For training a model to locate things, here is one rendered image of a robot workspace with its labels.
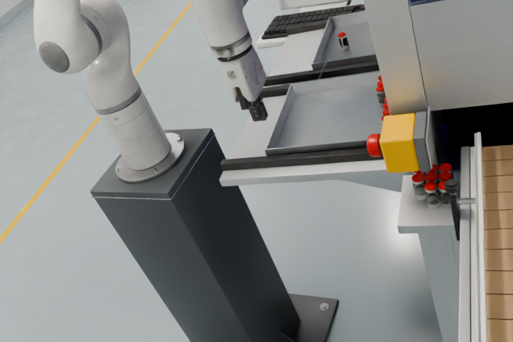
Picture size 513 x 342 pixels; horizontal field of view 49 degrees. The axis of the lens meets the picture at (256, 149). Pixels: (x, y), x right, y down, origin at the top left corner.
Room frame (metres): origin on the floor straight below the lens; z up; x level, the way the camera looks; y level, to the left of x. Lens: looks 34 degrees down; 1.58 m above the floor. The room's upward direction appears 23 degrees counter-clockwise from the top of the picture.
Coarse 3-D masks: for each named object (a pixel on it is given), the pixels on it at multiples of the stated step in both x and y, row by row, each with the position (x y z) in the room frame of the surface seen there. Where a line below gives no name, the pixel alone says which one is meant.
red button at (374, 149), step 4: (372, 136) 0.75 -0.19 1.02; (376, 136) 0.75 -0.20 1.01; (368, 140) 0.75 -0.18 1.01; (372, 140) 0.74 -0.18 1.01; (376, 140) 0.74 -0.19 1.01; (368, 144) 0.74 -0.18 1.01; (372, 144) 0.74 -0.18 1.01; (376, 144) 0.74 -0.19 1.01; (368, 148) 0.74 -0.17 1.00; (372, 148) 0.74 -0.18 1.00; (376, 148) 0.73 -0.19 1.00; (380, 148) 0.74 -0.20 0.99; (368, 152) 0.75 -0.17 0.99; (372, 152) 0.74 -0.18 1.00; (376, 152) 0.73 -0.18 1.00; (380, 152) 0.74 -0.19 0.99; (376, 156) 0.74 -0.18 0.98
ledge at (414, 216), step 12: (408, 180) 0.76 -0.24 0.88; (408, 192) 0.73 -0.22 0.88; (408, 204) 0.71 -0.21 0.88; (420, 204) 0.70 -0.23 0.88; (408, 216) 0.68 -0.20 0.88; (420, 216) 0.67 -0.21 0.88; (432, 216) 0.66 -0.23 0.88; (444, 216) 0.65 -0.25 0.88; (408, 228) 0.66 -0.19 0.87; (420, 228) 0.65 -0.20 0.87; (432, 228) 0.64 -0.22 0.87; (444, 228) 0.63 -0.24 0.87
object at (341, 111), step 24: (288, 96) 1.17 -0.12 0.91; (312, 96) 1.17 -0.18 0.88; (336, 96) 1.13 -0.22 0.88; (360, 96) 1.09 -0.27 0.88; (288, 120) 1.11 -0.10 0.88; (312, 120) 1.07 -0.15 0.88; (336, 120) 1.04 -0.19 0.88; (360, 120) 1.00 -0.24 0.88; (288, 144) 1.02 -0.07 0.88; (312, 144) 0.94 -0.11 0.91; (336, 144) 0.91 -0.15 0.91; (360, 144) 0.89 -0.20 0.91
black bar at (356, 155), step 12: (264, 156) 0.99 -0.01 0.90; (276, 156) 0.97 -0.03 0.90; (288, 156) 0.95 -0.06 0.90; (300, 156) 0.94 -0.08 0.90; (312, 156) 0.92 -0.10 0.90; (324, 156) 0.90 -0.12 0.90; (336, 156) 0.89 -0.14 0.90; (348, 156) 0.88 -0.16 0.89; (360, 156) 0.87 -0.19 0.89; (372, 156) 0.86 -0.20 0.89; (228, 168) 1.02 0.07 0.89; (240, 168) 1.00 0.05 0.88; (252, 168) 0.99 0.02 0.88
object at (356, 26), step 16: (336, 16) 1.48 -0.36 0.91; (352, 16) 1.46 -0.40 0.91; (336, 32) 1.45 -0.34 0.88; (352, 32) 1.41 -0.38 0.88; (368, 32) 1.37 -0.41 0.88; (320, 48) 1.35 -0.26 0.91; (336, 48) 1.36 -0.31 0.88; (352, 48) 1.32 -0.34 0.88; (368, 48) 1.29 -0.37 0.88; (320, 64) 1.26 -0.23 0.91; (336, 64) 1.24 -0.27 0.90
